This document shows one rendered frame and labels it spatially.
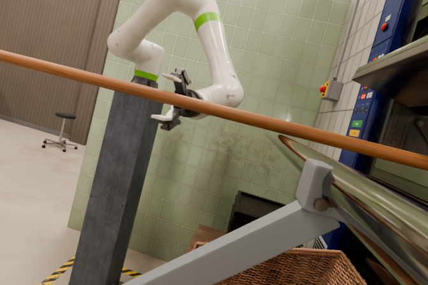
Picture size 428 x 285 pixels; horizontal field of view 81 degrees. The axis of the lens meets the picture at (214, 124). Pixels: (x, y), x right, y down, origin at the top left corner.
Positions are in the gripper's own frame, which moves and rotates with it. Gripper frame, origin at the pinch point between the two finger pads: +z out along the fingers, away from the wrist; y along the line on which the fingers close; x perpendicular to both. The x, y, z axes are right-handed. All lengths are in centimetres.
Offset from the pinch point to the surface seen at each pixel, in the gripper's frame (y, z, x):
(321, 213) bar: 5.0, 39.9, -27.5
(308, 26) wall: -71, -122, -42
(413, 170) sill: 2, -12, -64
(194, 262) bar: 11.8, 39.3, -19.6
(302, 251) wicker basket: 37, -26, -48
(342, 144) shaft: 0.0, 1.7, -41.0
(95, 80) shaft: 0.3, 1.7, 17.5
